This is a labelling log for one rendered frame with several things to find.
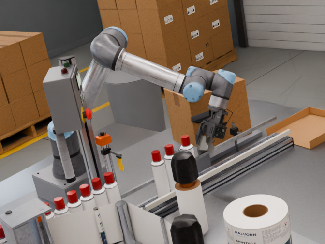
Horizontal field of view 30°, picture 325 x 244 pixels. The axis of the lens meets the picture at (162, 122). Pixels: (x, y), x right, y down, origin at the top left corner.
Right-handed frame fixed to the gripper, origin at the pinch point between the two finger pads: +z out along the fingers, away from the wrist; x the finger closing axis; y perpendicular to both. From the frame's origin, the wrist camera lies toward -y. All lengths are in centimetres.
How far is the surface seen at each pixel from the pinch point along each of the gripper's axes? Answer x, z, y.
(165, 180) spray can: -21.8, 11.2, 7.8
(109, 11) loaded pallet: 173, -66, -351
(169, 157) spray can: -21.6, 2.3, 6.4
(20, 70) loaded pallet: 85, 11, -335
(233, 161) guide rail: 9.7, -0.8, 10.1
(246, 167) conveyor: 17.3, 0.5, 11.5
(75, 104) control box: -66, -10, 3
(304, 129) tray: 57, -20, 4
